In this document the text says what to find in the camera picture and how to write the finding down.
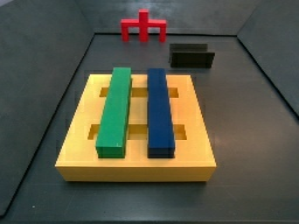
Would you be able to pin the yellow slotted board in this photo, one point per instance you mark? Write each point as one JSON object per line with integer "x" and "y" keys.
{"x": 79, "y": 163}

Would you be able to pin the black L-shaped fixture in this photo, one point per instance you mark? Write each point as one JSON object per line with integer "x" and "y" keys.
{"x": 192, "y": 56}

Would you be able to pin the blue bar block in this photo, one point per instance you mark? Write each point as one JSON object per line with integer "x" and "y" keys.
{"x": 160, "y": 117}

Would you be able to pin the green bar block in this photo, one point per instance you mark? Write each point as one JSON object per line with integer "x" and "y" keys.
{"x": 113, "y": 128}

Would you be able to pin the red puzzle block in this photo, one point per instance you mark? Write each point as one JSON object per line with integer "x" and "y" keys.
{"x": 144, "y": 23}

